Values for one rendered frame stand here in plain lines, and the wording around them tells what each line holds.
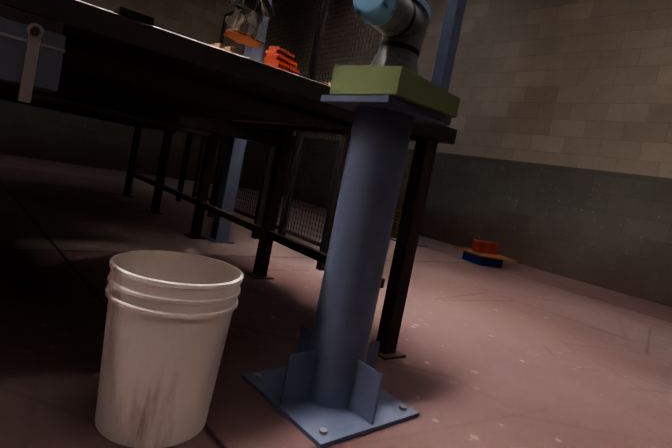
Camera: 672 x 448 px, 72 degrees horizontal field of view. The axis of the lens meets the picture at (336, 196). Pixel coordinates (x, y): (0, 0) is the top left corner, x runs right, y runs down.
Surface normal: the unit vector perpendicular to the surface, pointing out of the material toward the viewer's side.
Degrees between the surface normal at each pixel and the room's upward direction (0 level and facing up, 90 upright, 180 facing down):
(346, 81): 90
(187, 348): 93
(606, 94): 90
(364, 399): 90
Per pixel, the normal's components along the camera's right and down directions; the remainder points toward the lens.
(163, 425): 0.45, 0.18
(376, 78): -0.74, -0.11
